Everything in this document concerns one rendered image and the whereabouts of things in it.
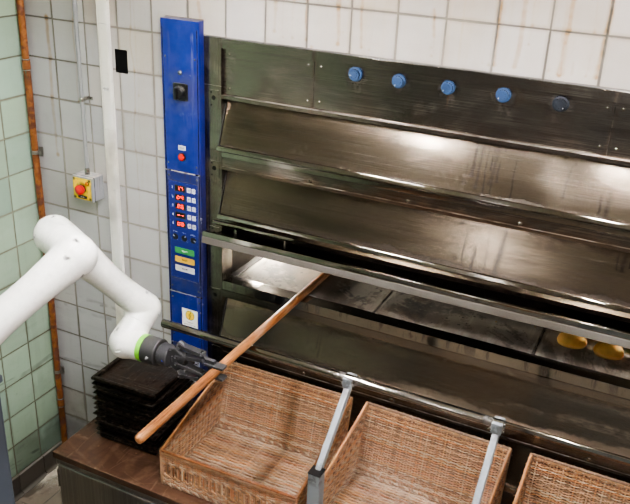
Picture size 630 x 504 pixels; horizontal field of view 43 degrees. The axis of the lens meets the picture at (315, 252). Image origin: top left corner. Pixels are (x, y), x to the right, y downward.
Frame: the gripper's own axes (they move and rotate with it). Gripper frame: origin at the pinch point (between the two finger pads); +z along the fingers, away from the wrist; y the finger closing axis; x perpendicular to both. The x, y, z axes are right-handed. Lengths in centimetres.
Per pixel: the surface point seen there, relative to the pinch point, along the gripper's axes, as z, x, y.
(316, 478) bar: 37.6, 2.8, 25.1
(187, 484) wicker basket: -17, -7, 57
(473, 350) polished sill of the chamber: 67, -57, 3
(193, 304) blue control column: -45, -54, 14
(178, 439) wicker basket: -28, -18, 49
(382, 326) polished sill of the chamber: 34, -57, 3
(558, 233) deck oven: 87, -58, -45
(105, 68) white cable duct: -83, -56, -74
